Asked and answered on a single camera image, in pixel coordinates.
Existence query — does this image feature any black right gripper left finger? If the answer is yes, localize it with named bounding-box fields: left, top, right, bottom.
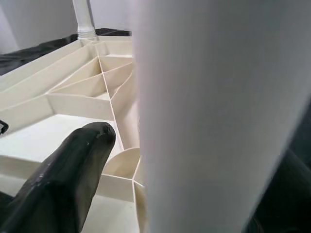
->
left=0, top=122, right=117, bottom=233

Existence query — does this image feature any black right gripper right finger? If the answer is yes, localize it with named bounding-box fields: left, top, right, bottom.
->
left=242, top=150, right=311, bottom=233

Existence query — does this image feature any white plastic table top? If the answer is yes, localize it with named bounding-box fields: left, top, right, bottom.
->
left=0, top=35, right=149, bottom=233

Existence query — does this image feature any white plastic table leg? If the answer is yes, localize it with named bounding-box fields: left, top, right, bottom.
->
left=72, top=0, right=97, bottom=39
left=132, top=0, right=311, bottom=233

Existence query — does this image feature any black tablecloth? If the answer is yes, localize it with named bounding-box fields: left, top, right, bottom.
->
left=0, top=28, right=311, bottom=170

